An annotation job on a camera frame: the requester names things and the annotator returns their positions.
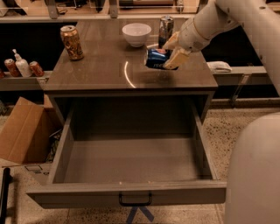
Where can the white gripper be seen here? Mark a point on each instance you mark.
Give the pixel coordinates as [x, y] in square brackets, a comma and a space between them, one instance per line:
[190, 38]

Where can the blue pepsi can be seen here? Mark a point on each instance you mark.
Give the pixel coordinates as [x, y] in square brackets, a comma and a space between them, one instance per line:
[155, 58]

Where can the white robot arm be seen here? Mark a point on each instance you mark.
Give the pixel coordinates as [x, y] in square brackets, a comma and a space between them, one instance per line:
[253, 180]

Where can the tall silver energy can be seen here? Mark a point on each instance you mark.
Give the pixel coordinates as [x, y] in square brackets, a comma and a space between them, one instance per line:
[165, 30]

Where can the grey counter cabinet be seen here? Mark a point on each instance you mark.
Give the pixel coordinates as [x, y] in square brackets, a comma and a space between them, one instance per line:
[112, 67]

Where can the gold orange soda can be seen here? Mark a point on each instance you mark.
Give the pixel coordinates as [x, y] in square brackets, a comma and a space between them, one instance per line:
[71, 40]

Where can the grey open drawer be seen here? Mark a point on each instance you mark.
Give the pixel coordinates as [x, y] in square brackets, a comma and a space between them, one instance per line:
[131, 145]

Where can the red can right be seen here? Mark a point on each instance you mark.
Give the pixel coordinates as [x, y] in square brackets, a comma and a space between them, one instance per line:
[37, 69]

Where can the red can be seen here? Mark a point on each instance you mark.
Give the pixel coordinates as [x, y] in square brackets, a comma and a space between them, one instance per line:
[11, 66]
[37, 69]

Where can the red can left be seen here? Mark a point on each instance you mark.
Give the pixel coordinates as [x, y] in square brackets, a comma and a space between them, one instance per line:
[11, 66]

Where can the white folded cloth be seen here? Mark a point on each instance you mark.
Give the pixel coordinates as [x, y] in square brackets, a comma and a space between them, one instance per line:
[219, 66]

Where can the white ceramic bowl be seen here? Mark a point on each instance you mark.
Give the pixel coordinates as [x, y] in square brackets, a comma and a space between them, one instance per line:
[136, 34]

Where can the white pump bottle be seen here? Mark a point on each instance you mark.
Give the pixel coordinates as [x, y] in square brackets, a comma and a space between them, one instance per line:
[22, 65]

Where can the brown cardboard box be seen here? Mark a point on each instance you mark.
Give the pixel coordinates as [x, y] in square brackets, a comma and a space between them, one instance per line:
[25, 137]

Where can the black bar left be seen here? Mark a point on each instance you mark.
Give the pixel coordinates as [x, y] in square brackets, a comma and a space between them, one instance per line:
[4, 194]

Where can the black drawer handle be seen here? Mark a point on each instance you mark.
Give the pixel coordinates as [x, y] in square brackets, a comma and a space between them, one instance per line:
[130, 200]

